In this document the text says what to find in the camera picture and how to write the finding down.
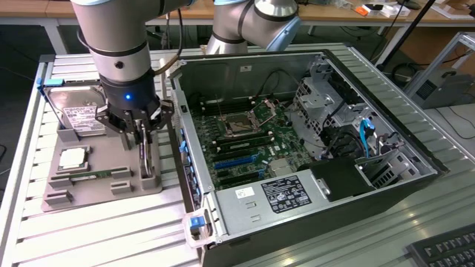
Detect CPU socket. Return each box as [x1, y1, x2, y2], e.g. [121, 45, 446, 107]
[220, 112, 256, 139]

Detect wooden desk with white frame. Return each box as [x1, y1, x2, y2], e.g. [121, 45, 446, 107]
[0, 0, 216, 55]

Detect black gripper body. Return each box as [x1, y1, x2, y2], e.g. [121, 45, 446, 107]
[100, 71, 164, 112]

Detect hard disk with blue bracket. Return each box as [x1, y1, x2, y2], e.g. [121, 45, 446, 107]
[37, 78, 112, 137]

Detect thin metal locking lever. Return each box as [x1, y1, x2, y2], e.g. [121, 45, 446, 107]
[214, 93, 225, 117]

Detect blue flat wire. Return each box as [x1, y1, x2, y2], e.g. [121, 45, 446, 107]
[357, 118, 373, 159]

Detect black plastic fan shroud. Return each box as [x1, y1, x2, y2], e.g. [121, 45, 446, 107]
[296, 159, 376, 202]

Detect white small boxes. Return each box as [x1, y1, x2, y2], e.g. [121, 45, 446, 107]
[381, 5, 410, 18]

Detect grey parts rack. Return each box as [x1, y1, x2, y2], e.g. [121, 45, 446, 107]
[38, 105, 162, 212]

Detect open socket cover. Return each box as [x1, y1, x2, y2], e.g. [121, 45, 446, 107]
[248, 99, 278, 127]

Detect open black PC case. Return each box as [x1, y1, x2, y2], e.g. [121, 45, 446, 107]
[158, 49, 451, 267]

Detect black installed RAM stick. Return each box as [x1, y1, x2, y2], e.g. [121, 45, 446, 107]
[214, 131, 274, 152]

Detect long wooden desk with items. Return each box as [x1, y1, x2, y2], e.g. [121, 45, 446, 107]
[296, 0, 475, 66]

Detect black office chair base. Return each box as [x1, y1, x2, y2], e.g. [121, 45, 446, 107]
[146, 25, 173, 51]

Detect grey computer box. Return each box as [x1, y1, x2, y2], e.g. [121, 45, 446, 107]
[410, 71, 475, 110]

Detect silver chipset heat sink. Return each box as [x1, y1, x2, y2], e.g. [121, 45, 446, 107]
[269, 160, 296, 173]

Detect black keyboard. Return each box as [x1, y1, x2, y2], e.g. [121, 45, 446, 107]
[405, 230, 475, 267]

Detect green motherboard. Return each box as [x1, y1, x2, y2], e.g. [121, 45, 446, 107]
[190, 96, 312, 190]

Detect silver metal disk bay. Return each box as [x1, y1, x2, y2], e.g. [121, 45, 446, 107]
[290, 76, 372, 161]

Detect graphics card with metal bracket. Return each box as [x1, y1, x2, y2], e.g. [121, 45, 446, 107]
[136, 119, 156, 179]

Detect green RAM stick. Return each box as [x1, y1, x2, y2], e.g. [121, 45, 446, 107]
[69, 171, 112, 180]

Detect blue expansion slot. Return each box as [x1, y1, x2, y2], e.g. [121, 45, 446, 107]
[213, 155, 257, 170]

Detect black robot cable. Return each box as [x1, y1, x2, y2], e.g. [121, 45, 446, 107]
[154, 7, 185, 76]

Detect black stand pole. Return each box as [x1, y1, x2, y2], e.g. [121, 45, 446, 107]
[373, 0, 437, 67]

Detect silver CPU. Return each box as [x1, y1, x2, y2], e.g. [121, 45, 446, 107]
[58, 149, 88, 169]

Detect grey power supply unit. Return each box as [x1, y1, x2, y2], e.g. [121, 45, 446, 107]
[213, 169, 330, 236]

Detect aluminium profile frame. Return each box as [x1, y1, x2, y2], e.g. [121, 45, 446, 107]
[401, 31, 475, 94]

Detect white paper sheet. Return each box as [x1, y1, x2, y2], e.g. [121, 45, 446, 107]
[429, 4, 475, 20]

